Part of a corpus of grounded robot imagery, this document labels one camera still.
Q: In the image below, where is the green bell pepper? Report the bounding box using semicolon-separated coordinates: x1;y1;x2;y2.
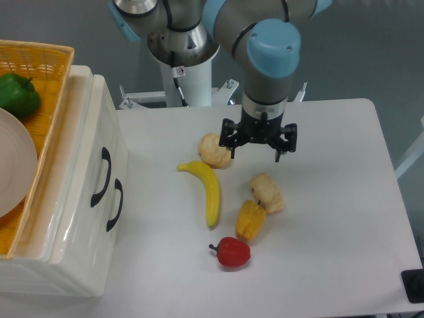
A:
1;73;41;119

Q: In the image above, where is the rectangular bread loaf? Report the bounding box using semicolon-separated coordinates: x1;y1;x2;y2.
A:
250;173;284;214

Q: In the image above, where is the black device at table edge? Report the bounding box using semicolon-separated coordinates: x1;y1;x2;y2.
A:
401;269;424;303

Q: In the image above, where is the orange woven basket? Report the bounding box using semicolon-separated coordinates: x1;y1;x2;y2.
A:
1;40;74;260

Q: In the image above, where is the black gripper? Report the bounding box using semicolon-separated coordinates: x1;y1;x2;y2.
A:
219;109;297;162

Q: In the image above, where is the red bell pepper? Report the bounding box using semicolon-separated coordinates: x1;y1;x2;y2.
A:
209;237;251;268

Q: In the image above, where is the beige round plate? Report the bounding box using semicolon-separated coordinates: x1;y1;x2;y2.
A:
1;109;37;217

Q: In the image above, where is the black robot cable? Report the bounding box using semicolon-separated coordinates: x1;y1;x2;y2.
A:
170;50;190;108

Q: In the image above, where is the white plastic drawer cabinet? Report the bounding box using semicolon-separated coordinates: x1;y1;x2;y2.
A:
0;64;130;297

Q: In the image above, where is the round bread bun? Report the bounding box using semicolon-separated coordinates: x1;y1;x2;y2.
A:
197;132;231;169

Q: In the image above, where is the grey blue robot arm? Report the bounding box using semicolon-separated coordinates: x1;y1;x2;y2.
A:
108;1;330;156

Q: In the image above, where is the yellow bell pepper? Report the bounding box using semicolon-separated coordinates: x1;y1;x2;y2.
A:
235;200;267;241

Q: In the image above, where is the yellow banana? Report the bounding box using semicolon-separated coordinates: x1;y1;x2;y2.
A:
177;160;221;229

